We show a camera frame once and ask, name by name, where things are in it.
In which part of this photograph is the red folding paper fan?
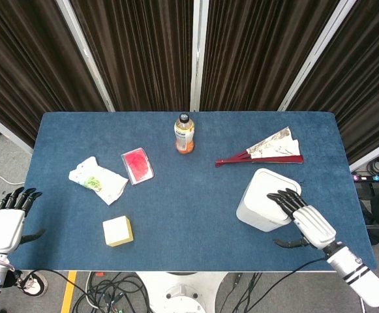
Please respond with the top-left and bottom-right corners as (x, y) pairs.
(215, 126), (304, 168)

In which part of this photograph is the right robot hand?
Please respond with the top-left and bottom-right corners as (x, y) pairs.
(266, 188), (337, 251)

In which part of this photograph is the blue fabric table mat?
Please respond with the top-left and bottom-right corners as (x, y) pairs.
(9, 112), (378, 273)

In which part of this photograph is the black floor cable bundle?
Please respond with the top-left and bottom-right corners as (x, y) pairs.
(71, 272), (153, 313)

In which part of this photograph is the power strip with plugs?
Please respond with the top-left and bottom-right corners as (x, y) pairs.
(352, 173), (379, 184)

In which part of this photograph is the orange drink plastic bottle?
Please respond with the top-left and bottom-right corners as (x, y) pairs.
(174, 112), (196, 155)

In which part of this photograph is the yellow foam cube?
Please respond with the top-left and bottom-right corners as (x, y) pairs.
(102, 215), (134, 247)

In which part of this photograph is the white partition base rail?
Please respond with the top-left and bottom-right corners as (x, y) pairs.
(348, 134), (379, 173)
(0, 106), (34, 155)

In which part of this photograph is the crumpled white snack bag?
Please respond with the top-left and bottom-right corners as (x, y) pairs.
(68, 156), (130, 206)

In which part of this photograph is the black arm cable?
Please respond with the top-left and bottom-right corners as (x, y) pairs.
(12, 269), (91, 303)
(233, 257), (327, 313)

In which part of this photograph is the brown pleated curtain panel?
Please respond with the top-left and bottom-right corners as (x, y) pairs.
(199, 0), (341, 112)
(70, 0), (197, 112)
(286, 0), (379, 164)
(0, 0), (109, 148)

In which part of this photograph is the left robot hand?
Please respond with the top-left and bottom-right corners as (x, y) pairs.
(0, 186), (46, 255)

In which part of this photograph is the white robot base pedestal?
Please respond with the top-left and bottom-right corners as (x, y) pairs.
(136, 272), (229, 313)

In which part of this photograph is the white lidded trash bin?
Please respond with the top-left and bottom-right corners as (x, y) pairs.
(235, 168), (303, 233)

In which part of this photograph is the white partition post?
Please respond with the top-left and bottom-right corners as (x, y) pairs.
(55, 0), (115, 113)
(277, 0), (352, 112)
(189, 0), (209, 112)

